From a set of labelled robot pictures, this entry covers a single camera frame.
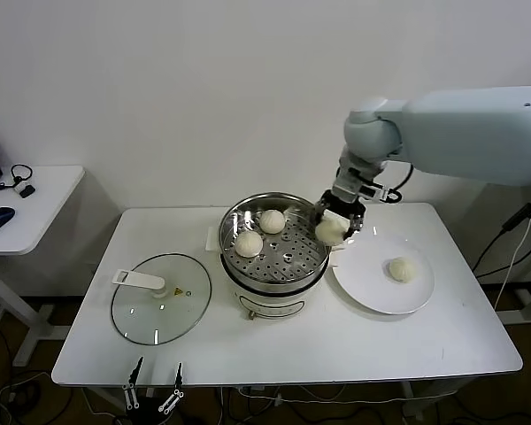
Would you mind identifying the stainless steel steamer basket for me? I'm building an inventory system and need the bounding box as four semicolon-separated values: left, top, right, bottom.
218;191;336;284

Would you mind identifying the white round plate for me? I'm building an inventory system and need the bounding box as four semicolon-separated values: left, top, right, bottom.
331;227;437;316

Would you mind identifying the black looped earphone cable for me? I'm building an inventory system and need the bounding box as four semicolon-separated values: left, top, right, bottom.
0;164;35;192

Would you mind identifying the black cable with adapter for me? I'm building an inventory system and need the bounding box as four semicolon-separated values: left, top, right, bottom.
473;185;531;280

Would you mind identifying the white side table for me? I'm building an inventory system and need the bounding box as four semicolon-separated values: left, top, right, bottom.
0;166;86;368

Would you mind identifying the white table leg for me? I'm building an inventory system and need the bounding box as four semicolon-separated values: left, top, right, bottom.
402;381;427;417

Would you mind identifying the white hanging cable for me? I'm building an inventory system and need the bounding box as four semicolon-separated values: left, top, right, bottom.
495;207;531;311

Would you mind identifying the white electric cooker pot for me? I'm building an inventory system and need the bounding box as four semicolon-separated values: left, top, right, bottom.
205;224;358;321

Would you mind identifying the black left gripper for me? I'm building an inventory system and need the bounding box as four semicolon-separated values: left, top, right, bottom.
122;356;185;422

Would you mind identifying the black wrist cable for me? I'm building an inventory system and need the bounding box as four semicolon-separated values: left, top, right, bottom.
382;163;415;203

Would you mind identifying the white steamed baozi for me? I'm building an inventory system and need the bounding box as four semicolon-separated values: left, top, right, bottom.
314;219;350;247
234;230;265;259
387;256;418;284
258;209;287;235

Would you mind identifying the glass lid with white handle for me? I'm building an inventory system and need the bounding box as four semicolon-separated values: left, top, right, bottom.
111;252;213;346

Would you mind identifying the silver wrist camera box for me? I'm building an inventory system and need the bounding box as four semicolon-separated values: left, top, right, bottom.
358;182;402;204

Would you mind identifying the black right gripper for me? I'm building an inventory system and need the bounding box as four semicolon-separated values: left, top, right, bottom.
313;190;366;243

